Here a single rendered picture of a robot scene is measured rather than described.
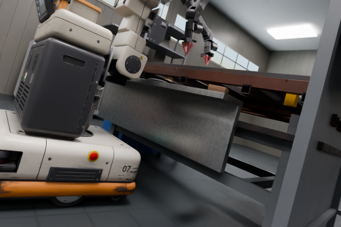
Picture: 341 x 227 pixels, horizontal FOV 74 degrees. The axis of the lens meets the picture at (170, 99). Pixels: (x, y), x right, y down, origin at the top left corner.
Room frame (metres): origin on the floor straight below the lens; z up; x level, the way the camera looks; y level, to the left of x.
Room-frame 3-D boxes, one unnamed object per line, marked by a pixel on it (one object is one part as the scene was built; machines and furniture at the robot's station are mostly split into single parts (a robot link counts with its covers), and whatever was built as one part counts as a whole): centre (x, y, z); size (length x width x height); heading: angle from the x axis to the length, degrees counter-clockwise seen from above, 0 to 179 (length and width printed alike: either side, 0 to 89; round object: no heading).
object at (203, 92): (1.56, 0.17, 0.67); 1.30 x 0.20 x 0.03; 46
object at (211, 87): (1.24, -0.24, 0.71); 0.10 x 0.06 x 0.05; 60
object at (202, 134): (1.62, 0.11, 0.48); 1.30 x 0.04 x 0.35; 46
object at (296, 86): (1.51, -0.06, 0.80); 1.62 x 0.04 x 0.06; 46
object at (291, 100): (1.21, -0.62, 0.78); 0.05 x 0.05 x 0.19; 46
